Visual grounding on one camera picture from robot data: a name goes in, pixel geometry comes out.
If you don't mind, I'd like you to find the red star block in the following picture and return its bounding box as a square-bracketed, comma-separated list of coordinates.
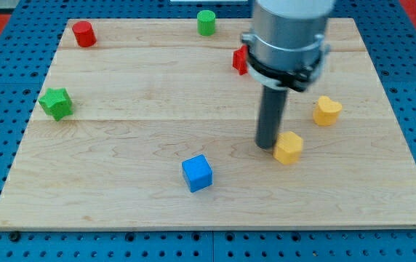
[232, 45, 248, 75]

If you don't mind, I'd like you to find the red cylinder block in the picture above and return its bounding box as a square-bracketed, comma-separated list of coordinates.
[72, 20, 97, 47]

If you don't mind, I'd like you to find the green cylinder block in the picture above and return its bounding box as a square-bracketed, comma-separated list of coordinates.
[196, 9, 216, 36]

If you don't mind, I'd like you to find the blue cube block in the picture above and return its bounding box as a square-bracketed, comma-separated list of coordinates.
[182, 154, 213, 193]

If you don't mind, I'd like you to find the wooden board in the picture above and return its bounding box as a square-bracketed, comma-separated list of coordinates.
[0, 18, 416, 231]

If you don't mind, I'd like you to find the yellow hexagon block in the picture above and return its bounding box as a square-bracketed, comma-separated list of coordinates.
[273, 131, 303, 164]

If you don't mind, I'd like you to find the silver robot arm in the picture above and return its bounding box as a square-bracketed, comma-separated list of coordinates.
[241, 0, 335, 92]

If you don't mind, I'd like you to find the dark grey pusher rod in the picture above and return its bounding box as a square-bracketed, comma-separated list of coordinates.
[255, 86, 287, 149]

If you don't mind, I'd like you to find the green star block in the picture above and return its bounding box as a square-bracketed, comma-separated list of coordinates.
[38, 88, 73, 122]

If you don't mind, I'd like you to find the yellow heart block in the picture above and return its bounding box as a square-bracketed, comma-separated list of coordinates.
[313, 95, 343, 127]

